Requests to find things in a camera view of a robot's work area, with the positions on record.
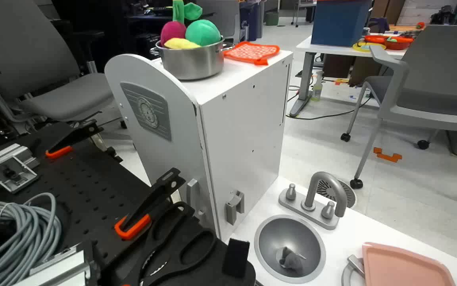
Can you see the white toy kitchen unit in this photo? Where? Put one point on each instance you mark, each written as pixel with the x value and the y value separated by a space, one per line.
pixel 238 136

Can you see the white spray bottle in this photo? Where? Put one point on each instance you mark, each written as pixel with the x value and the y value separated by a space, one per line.
pixel 317 84

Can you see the grey padded office chair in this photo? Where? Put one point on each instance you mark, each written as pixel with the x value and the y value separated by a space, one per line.
pixel 54 89

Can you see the yellow plush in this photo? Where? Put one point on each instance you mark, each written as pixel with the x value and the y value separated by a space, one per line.
pixel 181 44

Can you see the round green plush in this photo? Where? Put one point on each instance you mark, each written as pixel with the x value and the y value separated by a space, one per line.
pixel 203 31

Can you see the grey toy sink basin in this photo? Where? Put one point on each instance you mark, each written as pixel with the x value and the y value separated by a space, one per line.
pixel 289 238

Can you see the magenta beetroot plush green leaves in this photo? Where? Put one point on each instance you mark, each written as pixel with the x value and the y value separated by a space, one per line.
pixel 171 30

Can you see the pink plastic tray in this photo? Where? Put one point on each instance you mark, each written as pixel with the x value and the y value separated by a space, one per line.
pixel 397 266

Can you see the aluminium extrusion rail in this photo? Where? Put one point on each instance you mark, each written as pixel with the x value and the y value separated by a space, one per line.
pixel 54 266
pixel 0 168

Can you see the steel pot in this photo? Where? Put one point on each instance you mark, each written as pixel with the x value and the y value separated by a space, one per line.
pixel 194 61

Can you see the grey plastic wheeled chair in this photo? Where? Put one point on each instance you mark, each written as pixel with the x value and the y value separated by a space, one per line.
pixel 428 89

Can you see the orange toy tray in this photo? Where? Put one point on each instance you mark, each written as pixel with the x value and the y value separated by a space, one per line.
pixel 389 39

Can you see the white desk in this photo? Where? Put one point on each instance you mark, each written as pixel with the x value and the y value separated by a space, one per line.
pixel 324 47

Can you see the black block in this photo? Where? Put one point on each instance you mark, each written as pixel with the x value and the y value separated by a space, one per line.
pixel 235 257

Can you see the grey toy stove burner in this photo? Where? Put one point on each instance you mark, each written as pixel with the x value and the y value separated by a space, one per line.
pixel 351 270

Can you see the grey toy faucet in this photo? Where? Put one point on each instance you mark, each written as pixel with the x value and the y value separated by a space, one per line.
pixel 324 184

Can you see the small grey object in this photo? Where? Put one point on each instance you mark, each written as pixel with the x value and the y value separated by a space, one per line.
pixel 292 259

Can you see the blue storage bin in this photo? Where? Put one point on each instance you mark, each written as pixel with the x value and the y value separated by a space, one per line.
pixel 339 20

